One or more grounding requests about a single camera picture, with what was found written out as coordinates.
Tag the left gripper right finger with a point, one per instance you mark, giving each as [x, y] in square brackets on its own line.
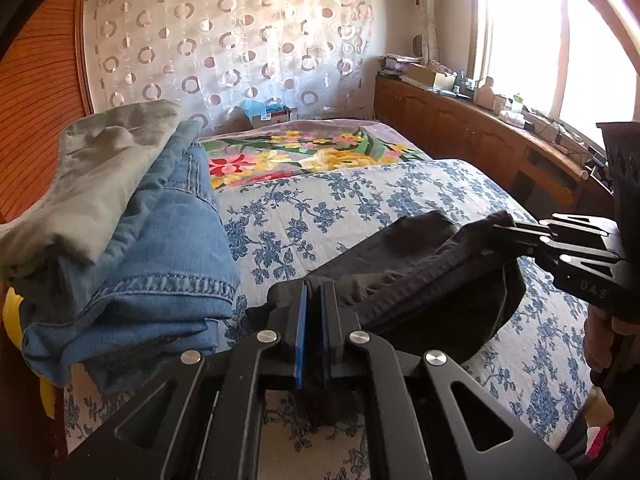
[337, 324]

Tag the blue floral bedspread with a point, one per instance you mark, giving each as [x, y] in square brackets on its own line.
[512, 411]

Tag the cardboard box with blue bag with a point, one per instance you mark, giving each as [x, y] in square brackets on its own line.
[261, 114]

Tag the cardboard box on sideboard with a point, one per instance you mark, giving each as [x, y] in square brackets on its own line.
[431, 78]

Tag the folded grey-green pants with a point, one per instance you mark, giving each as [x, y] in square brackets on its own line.
[102, 158]

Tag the yellow plush toy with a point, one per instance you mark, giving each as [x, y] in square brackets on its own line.
[12, 322]

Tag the white bottle on sideboard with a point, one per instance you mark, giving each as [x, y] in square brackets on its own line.
[484, 95]

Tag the window with brown frame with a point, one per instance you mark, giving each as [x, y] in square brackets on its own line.
[560, 60]

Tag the wooden sideboard cabinet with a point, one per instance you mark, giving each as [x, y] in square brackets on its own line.
[530, 169]

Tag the black pants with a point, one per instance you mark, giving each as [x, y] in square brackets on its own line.
[424, 284]

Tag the colourful flower blanket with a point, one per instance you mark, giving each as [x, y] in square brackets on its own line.
[303, 147]

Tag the circle-pattern sheer curtain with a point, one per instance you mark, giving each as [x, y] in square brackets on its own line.
[209, 56]

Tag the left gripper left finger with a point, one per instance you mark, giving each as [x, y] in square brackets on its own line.
[289, 302]

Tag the person's right hand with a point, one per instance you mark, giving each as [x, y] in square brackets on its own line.
[609, 371]

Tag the folded blue jeans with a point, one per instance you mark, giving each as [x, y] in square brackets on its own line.
[163, 284]

